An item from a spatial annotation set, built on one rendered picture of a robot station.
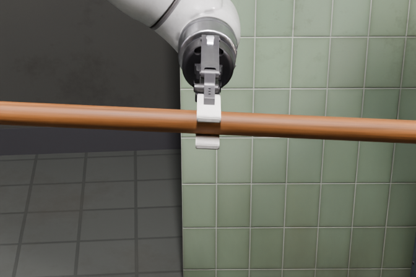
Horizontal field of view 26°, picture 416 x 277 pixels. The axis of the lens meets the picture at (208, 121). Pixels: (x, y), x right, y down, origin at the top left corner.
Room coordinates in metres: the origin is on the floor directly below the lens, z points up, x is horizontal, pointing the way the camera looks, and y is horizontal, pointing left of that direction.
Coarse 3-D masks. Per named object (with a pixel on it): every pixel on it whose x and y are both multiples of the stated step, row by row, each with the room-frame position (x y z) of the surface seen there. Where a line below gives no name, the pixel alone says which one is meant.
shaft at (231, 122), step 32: (96, 128) 1.01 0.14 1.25; (128, 128) 1.01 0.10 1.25; (160, 128) 1.01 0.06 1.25; (192, 128) 1.01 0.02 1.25; (224, 128) 1.01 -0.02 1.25; (256, 128) 1.01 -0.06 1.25; (288, 128) 1.01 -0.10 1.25; (320, 128) 1.01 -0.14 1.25; (352, 128) 1.01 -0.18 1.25; (384, 128) 1.01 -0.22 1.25
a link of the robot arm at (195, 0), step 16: (176, 0) 1.31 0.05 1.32; (192, 0) 1.31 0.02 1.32; (208, 0) 1.32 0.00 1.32; (224, 0) 1.36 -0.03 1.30; (176, 16) 1.30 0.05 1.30; (192, 16) 1.30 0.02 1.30; (208, 16) 1.29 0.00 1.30; (224, 16) 1.31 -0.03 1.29; (160, 32) 1.31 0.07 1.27; (176, 32) 1.30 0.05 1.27; (240, 32) 1.33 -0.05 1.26; (176, 48) 1.31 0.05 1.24
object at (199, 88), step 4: (196, 64) 1.16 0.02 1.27; (196, 68) 1.14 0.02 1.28; (220, 68) 1.15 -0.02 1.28; (196, 72) 1.14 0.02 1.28; (220, 72) 1.13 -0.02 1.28; (196, 76) 1.13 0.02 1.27; (200, 76) 1.11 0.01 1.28; (220, 76) 1.13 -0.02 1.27; (200, 80) 1.08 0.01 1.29; (216, 80) 1.09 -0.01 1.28; (196, 84) 1.07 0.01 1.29; (200, 84) 1.07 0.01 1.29; (216, 84) 1.07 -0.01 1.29; (196, 88) 1.06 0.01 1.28; (200, 88) 1.06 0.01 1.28; (216, 88) 1.06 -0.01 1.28; (196, 92) 1.07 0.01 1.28; (200, 92) 1.07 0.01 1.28; (216, 92) 1.06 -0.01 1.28
